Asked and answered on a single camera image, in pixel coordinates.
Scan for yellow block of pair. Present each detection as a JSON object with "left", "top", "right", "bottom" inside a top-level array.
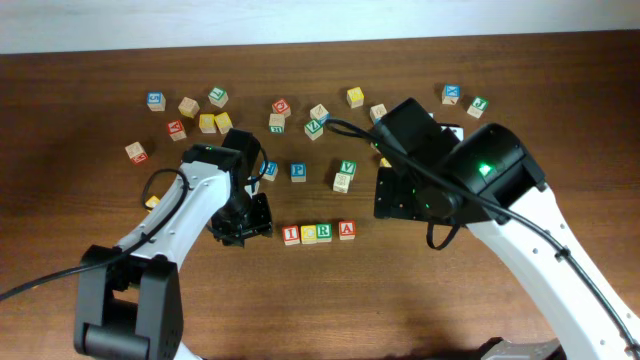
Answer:
[
  {"left": 199, "top": 114, "right": 217, "bottom": 134},
  {"left": 214, "top": 112, "right": 233, "bottom": 134}
]

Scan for red side wooden block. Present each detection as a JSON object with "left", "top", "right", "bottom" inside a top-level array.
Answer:
[{"left": 125, "top": 142, "right": 148, "bottom": 164}]

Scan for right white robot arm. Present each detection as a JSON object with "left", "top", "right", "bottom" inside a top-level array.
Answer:
[{"left": 370, "top": 98, "right": 639, "bottom": 359}]

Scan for red A block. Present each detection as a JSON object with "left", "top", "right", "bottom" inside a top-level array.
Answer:
[{"left": 339, "top": 220, "right": 356, "bottom": 240}]

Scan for green J block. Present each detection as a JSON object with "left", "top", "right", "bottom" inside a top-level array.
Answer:
[{"left": 467, "top": 96, "right": 489, "bottom": 119}]

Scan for plain block blue side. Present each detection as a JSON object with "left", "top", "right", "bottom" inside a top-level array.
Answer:
[{"left": 310, "top": 104, "right": 330, "bottom": 125}]

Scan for blue D block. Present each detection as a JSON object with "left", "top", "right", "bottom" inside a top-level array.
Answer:
[{"left": 370, "top": 104, "right": 387, "bottom": 124}]

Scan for plain block green side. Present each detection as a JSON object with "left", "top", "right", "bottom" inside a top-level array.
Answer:
[{"left": 269, "top": 113, "right": 286, "bottom": 134}]

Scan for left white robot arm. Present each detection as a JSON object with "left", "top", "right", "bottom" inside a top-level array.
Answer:
[{"left": 73, "top": 129, "right": 273, "bottom": 360}]

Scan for green L block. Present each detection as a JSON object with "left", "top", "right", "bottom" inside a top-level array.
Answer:
[{"left": 208, "top": 87, "right": 229, "bottom": 108}]

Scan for green V block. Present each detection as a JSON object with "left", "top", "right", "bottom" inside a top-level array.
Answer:
[{"left": 339, "top": 160, "right": 357, "bottom": 180}]

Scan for plain wooden block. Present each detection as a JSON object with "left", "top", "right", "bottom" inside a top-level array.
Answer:
[{"left": 333, "top": 173, "right": 351, "bottom": 193}]

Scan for yellow block right of pair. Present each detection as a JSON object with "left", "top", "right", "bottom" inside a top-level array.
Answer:
[{"left": 214, "top": 112, "right": 233, "bottom": 134}]

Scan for blue X block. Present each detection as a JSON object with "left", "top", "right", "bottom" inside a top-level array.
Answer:
[{"left": 441, "top": 84, "right": 461, "bottom": 105}]

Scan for yellow block far left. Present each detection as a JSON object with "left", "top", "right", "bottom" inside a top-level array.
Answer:
[{"left": 144, "top": 196, "right": 160, "bottom": 212}]

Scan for yellow top block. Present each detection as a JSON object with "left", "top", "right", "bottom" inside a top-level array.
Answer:
[{"left": 346, "top": 87, "right": 365, "bottom": 109}]

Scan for red X block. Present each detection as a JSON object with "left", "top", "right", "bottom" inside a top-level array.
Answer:
[{"left": 167, "top": 120, "right": 187, "bottom": 141}]

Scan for red I block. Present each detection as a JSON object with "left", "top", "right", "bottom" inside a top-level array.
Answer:
[{"left": 282, "top": 225, "right": 301, "bottom": 246}]

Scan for green Z block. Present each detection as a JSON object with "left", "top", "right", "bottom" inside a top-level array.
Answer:
[{"left": 304, "top": 119, "right": 324, "bottom": 141}]

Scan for plain tan block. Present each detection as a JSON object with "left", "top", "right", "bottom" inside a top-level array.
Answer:
[{"left": 178, "top": 97, "right": 200, "bottom": 118}]

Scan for yellow C block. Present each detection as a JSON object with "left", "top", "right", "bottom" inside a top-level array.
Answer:
[{"left": 300, "top": 225, "right": 317, "bottom": 245}]

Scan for red C block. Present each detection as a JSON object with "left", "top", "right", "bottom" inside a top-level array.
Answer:
[{"left": 272, "top": 98, "right": 291, "bottom": 117}]

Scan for blue P block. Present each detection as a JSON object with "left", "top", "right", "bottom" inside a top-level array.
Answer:
[{"left": 290, "top": 162, "right": 307, "bottom": 183}]

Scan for green R block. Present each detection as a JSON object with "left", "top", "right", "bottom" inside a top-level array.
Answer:
[{"left": 316, "top": 223, "right": 332, "bottom": 243}]

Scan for blue H block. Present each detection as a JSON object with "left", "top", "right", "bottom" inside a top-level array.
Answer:
[{"left": 260, "top": 161, "right": 278, "bottom": 181}]

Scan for blue S block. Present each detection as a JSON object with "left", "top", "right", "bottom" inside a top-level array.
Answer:
[{"left": 146, "top": 92, "right": 166, "bottom": 112}]

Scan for yellow block left of pair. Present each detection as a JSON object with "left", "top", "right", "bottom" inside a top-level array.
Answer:
[{"left": 199, "top": 114, "right": 217, "bottom": 134}]

